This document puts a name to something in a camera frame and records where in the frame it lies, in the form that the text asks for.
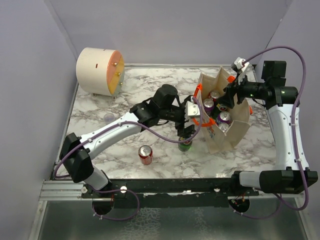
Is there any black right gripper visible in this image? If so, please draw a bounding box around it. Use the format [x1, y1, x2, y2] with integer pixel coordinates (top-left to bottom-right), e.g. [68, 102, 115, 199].
[216, 72, 268, 108]

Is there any green glass bottle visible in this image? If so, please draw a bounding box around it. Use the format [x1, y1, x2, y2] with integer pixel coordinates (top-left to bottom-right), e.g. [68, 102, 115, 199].
[211, 100, 228, 120]
[178, 140, 193, 152]

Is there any red soda can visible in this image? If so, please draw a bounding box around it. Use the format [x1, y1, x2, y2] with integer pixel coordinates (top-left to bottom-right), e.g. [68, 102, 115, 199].
[138, 145, 153, 165]
[208, 90, 221, 103]

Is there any purple soda can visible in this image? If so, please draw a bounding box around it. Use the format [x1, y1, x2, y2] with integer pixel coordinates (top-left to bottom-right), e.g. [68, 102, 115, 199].
[202, 98, 215, 116]
[218, 122, 230, 135]
[216, 111, 232, 125]

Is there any beige canvas tote bag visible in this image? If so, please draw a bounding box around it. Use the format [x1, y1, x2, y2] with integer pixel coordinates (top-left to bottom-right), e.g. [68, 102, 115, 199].
[194, 67, 252, 154]

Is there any purple soda can front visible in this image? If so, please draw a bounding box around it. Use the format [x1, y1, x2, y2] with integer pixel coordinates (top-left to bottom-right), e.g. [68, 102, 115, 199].
[218, 122, 230, 135]

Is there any red soda can front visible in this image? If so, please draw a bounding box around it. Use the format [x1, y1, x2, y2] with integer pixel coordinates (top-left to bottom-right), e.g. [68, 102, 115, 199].
[138, 145, 153, 165]

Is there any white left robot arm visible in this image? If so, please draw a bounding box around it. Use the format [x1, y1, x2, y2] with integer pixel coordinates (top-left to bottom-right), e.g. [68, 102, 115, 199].
[58, 84, 202, 198]

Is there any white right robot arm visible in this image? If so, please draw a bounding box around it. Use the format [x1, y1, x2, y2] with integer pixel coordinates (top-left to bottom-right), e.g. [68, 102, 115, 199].
[217, 57, 318, 196]

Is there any clear tub of paper clips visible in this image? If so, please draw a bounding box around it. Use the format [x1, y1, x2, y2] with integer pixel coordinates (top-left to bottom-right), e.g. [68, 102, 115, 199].
[103, 113, 115, 124]

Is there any round cream drawer cabinet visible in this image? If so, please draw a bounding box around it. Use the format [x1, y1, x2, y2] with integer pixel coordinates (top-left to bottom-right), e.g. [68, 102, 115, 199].
[75, 47, 125, 97]

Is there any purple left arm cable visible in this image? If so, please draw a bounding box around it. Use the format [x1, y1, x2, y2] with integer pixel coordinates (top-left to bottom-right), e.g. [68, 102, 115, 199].
[52, 96, 202, 221]

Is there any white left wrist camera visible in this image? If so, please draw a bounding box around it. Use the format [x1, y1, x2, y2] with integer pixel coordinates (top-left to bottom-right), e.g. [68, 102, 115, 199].
[184, 101, 200, 121]

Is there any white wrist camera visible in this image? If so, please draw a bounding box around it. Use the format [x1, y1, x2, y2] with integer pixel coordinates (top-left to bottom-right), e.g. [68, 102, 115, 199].
[231, 57, 250, 85]
[184, 101, 200, 121]

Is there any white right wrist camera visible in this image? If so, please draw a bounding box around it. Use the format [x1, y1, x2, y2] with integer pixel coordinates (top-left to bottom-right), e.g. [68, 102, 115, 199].
[231, 57, 250, 85]

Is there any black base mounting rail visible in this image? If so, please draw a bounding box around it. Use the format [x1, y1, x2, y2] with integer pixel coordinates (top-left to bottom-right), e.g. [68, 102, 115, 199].
[81, 177, 259, 209]

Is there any aluminium frame rail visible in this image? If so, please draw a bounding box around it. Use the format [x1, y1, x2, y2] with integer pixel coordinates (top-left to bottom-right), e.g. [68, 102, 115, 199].
[39, 180, 305, 201]

